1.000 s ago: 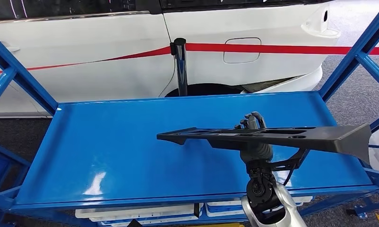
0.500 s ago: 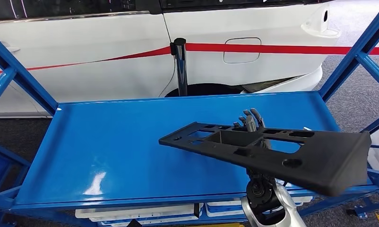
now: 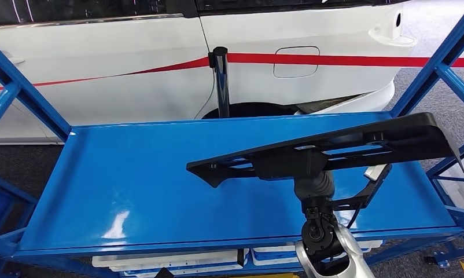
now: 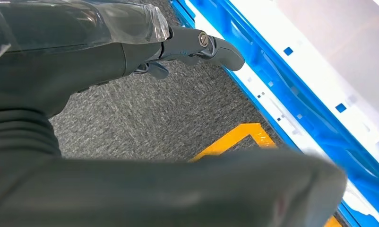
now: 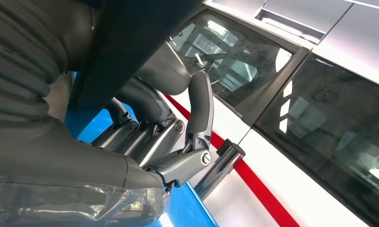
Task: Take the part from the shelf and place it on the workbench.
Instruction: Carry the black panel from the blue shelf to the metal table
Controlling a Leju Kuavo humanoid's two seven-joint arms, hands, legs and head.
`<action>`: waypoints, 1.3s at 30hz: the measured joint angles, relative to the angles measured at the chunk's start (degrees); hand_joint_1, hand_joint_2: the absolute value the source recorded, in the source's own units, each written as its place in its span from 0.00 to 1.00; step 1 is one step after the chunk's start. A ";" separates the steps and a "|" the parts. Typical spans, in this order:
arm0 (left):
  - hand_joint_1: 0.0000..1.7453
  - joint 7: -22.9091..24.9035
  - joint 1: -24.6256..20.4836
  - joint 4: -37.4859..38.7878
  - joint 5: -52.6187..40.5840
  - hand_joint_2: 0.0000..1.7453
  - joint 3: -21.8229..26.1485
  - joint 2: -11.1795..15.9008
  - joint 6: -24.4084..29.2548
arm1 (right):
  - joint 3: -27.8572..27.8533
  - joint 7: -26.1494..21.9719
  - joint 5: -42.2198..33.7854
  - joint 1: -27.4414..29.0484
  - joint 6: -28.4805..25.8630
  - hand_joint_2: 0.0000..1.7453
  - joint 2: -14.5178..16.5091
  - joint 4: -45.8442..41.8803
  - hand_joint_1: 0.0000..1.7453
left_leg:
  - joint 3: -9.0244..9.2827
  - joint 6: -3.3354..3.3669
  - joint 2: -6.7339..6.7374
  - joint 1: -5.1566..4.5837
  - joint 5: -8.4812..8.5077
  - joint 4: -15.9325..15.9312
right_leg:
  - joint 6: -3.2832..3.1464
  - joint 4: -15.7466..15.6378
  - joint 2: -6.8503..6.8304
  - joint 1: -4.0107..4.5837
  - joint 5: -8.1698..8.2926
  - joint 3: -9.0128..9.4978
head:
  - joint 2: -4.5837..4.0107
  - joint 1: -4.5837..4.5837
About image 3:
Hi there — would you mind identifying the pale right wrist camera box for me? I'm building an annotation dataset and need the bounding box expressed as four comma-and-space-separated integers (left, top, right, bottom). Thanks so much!
364, 164, 388, 182

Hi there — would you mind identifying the black plastic plate part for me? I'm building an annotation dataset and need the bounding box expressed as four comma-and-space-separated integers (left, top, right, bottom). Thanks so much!
186, 112, 464, 189

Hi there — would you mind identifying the white car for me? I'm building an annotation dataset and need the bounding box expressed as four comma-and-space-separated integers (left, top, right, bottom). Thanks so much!
0, 0, 419, 146

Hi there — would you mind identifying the black stanchion post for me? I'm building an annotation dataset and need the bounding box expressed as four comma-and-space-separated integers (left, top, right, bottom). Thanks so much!
208, 46, 231, 119

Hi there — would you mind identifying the red barrier belt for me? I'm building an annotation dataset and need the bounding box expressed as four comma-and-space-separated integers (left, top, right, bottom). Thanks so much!
226, 53, 464, 69

